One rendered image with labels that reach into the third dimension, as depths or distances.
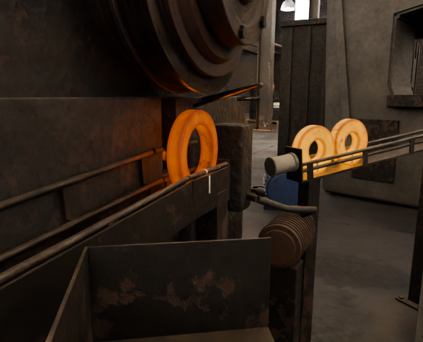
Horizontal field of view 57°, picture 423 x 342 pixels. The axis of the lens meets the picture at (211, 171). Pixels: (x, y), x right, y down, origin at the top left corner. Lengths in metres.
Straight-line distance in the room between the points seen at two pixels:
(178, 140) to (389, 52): 2.79
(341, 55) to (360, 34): 0.21
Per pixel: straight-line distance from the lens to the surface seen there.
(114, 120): 0.75
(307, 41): 5.02
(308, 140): 1.25
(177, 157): 0.79
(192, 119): 0.82
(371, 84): 3.46
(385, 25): 3.48
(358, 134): 1.41
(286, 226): 1.09
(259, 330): 0.50
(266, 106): 9.74
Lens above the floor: 0.88
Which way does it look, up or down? 11 degrees down
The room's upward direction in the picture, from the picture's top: straight up
